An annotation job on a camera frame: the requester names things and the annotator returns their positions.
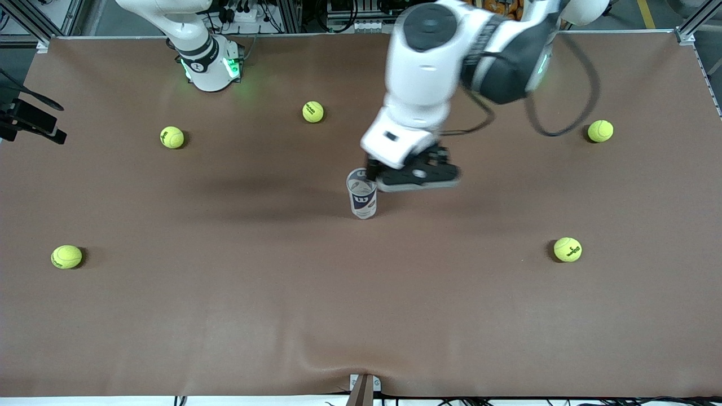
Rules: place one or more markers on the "white blue tennis ball can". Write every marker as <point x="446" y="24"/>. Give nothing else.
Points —
<point x="362" y="203"/>

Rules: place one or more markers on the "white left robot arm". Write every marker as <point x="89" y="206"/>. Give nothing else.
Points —
<point x="420" y="73"/>

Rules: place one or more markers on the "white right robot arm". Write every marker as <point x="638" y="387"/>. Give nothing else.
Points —
<point x="208" y="73"/>

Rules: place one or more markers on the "yellow-green tennis ball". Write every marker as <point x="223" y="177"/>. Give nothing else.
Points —
<point x="567" y="249"/>
<point x="66" y="256"/>
<point x="172" y="137"/>
<point x="600" y="131"/>
<point x="313" y="111"/>

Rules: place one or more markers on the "white socket strip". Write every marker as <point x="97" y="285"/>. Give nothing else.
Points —
<point x="369" y="26"/>

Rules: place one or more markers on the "orange snack packets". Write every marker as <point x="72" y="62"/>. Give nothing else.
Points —
<point x="502" y="5"/>

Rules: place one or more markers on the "white power strip with plugs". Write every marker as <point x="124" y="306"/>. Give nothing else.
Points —
<point x="248" y="16"/>

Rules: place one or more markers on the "brown table mat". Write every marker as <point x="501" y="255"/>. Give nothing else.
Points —
<point x="225" y="310"/>

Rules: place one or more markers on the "aluminium frame struts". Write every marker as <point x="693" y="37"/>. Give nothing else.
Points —
<point x="699" y="20"/>
<point x="73" y="17"/>

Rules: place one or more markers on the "grey metal table bracket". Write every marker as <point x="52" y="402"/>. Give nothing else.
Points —
<point x="364" y="389"/>

